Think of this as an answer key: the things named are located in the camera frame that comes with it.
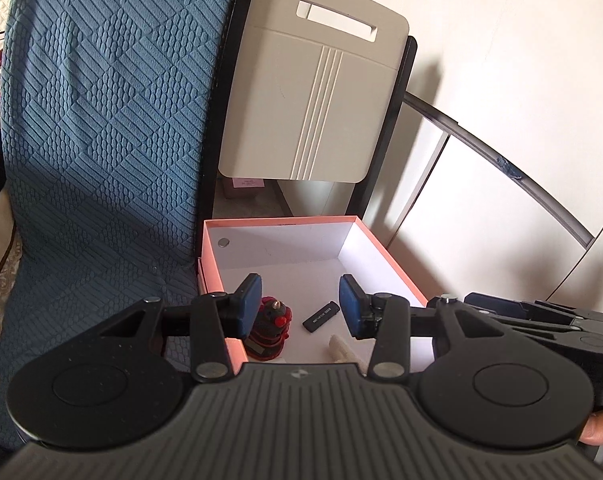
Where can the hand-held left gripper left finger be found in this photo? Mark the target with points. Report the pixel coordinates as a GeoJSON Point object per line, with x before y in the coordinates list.
{"type": "Point", "coordinates": [249, 306]}

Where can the white ribbed piece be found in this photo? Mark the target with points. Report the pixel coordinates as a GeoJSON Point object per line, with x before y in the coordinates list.
{"type": "Point", "coordinates": [340, 351]}

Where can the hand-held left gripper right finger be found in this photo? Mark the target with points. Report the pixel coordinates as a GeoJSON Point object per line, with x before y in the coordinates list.
{"type": "Point", "coordinates": [352, 310]}

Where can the small pink packet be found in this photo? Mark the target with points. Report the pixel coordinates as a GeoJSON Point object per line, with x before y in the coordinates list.
{"type": "Point", "coordinates": [244, 190]}

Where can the blue textured mat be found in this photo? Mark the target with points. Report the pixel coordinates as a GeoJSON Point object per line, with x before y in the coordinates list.
{"type": "Point", "coordinates": [106, 135]}

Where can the grey curved rail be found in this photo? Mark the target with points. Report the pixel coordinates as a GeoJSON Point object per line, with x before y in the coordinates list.
{"type": "Point", "coordinates": [481, 135]}

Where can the black usb stick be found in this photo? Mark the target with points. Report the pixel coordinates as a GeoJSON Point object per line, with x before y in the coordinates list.
{"type": "Point", "coordinates": [320, 317]}

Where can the red and black toy figure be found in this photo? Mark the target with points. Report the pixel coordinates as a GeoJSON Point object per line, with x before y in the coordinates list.
{"type": "Point", "coordinates": [274, 330]}

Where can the beige folding chair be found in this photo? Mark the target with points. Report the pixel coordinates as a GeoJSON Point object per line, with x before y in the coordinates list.
{"type": "Point", "coordinates": [216, 110]}

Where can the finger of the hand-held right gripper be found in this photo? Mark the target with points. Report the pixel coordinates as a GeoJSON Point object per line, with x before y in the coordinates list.
{"type": "Point", "coordinates": [531, 306]}
{"type": "Point", "coordinates": [571, 337]}

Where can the pink cardboard box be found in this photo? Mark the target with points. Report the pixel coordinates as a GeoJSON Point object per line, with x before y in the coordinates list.
{"type": "Point", "coordinates": [291, 245]}

